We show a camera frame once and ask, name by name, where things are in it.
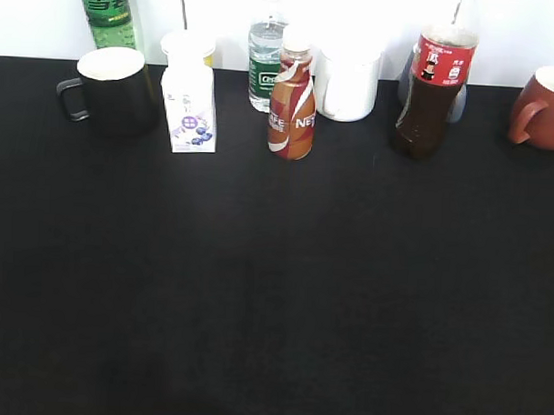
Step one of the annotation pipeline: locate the black mug white inside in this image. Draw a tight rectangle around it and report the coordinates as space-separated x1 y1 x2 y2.
55 46 158 137

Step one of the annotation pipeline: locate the cola bottle red label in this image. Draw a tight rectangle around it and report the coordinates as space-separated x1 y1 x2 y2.
393 24 478 159

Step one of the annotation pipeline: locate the white paper cup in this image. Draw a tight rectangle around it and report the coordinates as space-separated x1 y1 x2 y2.
314 38 383 123

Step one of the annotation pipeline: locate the green sprite bottle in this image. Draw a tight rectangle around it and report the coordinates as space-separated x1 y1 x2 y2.
82 0 144 52

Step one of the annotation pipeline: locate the brown nescafe coffee bottle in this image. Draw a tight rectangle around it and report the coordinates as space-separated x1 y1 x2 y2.
267 24 317 161

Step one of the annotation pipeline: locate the white blueberry yogurt carton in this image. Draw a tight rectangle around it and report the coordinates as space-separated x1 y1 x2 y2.
160 30 217 154

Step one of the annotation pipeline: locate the clear water bottle green label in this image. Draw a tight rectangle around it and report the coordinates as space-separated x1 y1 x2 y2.
247 0 288 114

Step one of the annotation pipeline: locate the red ceramic mug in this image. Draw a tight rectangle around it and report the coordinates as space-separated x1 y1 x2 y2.
507 66 554 151

